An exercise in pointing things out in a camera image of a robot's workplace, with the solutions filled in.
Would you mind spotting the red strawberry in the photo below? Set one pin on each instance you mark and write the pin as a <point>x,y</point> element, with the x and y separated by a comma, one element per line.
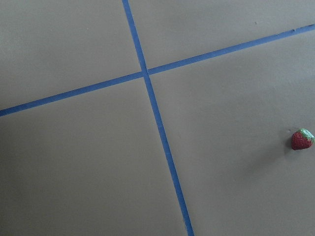
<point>302,139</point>

